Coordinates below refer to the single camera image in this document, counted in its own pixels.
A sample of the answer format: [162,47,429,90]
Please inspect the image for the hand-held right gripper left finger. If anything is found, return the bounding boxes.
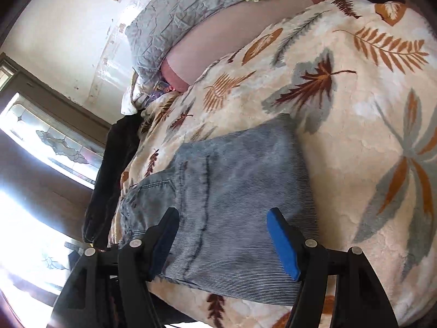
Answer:
[51,207,180,328]

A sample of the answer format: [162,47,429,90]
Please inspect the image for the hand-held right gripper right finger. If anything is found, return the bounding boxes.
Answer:
[266,207,400,328]

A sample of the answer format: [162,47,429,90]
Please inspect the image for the blue denim pants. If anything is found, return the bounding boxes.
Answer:
[118,113,320,306]

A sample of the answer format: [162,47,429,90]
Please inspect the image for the black garment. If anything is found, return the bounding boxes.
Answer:
[82,113,144,250]

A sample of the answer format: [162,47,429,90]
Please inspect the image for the cream leaf print blanket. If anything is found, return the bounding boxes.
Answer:
[107,0,437,328]

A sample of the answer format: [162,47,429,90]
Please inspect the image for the white cloth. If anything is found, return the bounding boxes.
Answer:
[120,72,151,115]

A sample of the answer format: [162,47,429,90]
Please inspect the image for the purple printed item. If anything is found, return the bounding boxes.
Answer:
[143,82,175,108]

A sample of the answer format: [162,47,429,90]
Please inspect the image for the stained glass window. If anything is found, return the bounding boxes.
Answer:
[0,90,106,188]

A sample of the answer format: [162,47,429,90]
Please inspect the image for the grey quilted pillow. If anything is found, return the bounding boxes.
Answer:
[125,0,246,86]

